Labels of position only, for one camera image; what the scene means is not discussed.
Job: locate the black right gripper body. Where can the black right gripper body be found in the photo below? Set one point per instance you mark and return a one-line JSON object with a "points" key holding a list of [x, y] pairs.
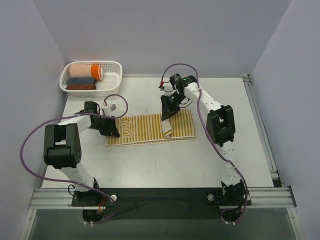
{"points": [[170, 109]]}

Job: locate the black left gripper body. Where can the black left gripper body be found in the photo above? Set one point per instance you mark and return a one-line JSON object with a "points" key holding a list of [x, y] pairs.
{"points": [[108, 125]]}

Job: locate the yellow white striped towel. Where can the yellow white striped towel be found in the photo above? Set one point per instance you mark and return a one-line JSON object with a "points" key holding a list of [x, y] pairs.
{"points": [[149, 129]]}

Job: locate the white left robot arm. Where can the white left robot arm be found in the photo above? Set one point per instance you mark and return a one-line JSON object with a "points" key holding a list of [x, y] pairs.
{"points": [[63, 151]]}

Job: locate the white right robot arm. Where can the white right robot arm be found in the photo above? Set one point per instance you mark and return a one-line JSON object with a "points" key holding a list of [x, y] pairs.
{"points": [[220, 129]]}

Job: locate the white perforated plastic basket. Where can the white perforated plastic basket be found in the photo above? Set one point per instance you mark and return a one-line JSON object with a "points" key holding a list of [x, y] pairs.
{"points": [[111, 78]]}

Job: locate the brown rolled towel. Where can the brown rolled towel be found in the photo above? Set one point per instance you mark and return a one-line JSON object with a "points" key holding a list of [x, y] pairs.
{"points": [[81, 87]]}

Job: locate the blue grey rolled towel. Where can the blue grey rolled towel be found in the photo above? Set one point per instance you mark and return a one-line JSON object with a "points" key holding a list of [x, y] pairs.
{"points": [[81, 81]]}

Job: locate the peach orange rolled towel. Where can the peach orange rolled towel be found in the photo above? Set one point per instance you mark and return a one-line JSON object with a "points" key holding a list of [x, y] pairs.
{"points": [[81, 70]]}

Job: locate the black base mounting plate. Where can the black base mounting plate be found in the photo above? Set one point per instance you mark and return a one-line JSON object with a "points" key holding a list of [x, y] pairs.
{"points": [[162, 204]]}

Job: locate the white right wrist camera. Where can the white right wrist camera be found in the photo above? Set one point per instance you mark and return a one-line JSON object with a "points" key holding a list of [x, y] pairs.
{"points": [[166, 88]]}

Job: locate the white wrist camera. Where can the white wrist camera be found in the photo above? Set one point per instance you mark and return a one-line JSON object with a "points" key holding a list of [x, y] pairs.
{"points": [[166, 88], [108, 109]]}

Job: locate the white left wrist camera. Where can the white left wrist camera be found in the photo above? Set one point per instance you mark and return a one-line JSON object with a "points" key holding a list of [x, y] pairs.
{"points": [[108, 109]]}

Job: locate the aluminium right side rail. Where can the aluminium right side rail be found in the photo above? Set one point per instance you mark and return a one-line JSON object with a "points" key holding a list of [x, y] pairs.
{"points": [[273, 170]]}

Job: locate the aluminium rail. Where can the aluminium rail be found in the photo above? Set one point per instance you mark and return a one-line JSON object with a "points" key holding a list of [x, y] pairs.
{"points": [[261, 197], [273, 170]]}

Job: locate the aluminium front rail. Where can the aluminium front rail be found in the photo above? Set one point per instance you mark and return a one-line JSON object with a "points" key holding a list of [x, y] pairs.
{"points": [[261, 197]]}

